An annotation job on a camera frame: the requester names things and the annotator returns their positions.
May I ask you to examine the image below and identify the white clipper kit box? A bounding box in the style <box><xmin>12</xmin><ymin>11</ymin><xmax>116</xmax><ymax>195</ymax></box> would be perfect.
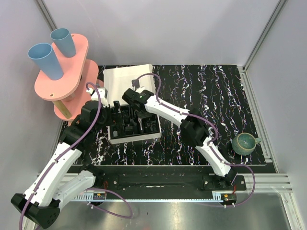
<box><xmin>103</xmin><ymin>64</ymin><xmax>161</xmax><ymax>145</ymax></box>

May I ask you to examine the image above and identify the black comb attachment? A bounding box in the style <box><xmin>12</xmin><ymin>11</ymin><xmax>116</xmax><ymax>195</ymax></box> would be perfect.
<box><xmin>124</xmin><ymin>126</ymin><xmax>134</xmax><ymax>136</ymax></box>

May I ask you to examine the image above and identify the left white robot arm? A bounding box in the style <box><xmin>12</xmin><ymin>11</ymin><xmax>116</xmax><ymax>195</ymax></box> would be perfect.
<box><xmin>11</xmin><ymin>101</ymin><xmax>112</xmax><ymax>229</ymax></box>

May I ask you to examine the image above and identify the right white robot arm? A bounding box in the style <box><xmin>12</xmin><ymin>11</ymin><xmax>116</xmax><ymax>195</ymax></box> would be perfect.
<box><xmin>122</xmin><ymin>88</ymin><xmax>237</xmax><ymax>190</ymax></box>

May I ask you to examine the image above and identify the pink tiered wooden shelf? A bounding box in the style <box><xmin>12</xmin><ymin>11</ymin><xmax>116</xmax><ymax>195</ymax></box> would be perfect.
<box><xmin>34</xmin><ymin>34</ymin><xmax>99</xmax><ymax>121</ymax></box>

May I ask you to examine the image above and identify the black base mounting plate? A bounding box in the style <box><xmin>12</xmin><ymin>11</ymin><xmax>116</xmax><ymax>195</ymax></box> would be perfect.
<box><xmin>69</xmin><ymin>164</ymin><xmax>247</xmax><ymax>197</ymax></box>

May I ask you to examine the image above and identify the far blue plastic cup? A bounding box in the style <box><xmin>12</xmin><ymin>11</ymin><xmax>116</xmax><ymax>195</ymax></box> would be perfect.
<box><xmin>50</xmin><ymin>28</ymin><xmax>76</xmax><ymax>58</ymax></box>

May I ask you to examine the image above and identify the blue plastic cup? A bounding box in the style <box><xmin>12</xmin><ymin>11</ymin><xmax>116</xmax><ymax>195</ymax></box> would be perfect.
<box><xmin>28</xmin><ymin>43</ymin><xmax>64</xmax><ymax>81</ymax></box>
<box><xmin>50</xmin><ymin>28</ymin><xmax>76</xmax><ymax>58</ymax></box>

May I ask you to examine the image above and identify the near blue plastic cup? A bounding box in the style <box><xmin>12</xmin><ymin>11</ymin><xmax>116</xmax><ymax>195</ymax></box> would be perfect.
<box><xmin>28</xmin><ymin>43</ymin><xmax>64</xmax><ymax>81</ymax></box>

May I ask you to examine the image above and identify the green ceramic bowl cup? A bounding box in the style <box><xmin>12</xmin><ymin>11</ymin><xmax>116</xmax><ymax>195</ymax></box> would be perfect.
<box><xmin>231</xmin><ymin>133</ymin><xmax>262</xmax><ymax>156</ymax></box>

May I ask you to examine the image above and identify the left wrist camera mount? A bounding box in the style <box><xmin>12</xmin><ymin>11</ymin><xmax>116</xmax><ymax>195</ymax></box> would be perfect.
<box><xmin>86</xmin><ymin>87</ymin><xmax>109</xmax><ymax>107</ymax></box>

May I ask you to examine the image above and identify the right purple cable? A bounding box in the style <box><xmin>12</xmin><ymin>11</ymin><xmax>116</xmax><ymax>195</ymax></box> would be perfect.
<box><xmin>134</xmin><ymin>73</ymin><xmax>256</xmax><ymax>208</ymax></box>

